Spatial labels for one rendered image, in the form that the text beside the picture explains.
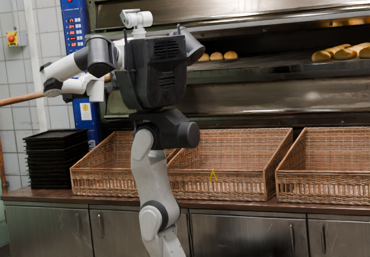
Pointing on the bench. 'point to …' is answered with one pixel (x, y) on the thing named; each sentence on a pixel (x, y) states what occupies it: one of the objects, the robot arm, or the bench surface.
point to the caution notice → (85, 111)
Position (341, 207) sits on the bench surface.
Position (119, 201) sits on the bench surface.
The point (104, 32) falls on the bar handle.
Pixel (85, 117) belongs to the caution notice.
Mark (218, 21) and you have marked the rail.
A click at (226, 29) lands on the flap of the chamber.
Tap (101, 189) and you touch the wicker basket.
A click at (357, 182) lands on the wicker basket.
